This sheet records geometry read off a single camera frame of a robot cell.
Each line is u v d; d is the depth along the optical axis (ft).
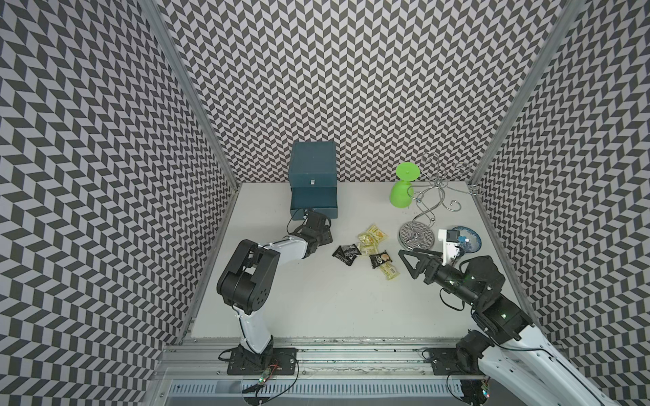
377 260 3.07
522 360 1.55
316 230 2.53
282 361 2.38
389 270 2.94
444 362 2.42
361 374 2.37
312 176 3.16
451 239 1.99
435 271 1.93
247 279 1.60
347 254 2.99
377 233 3.31
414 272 1.97
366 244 3.20
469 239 3.22
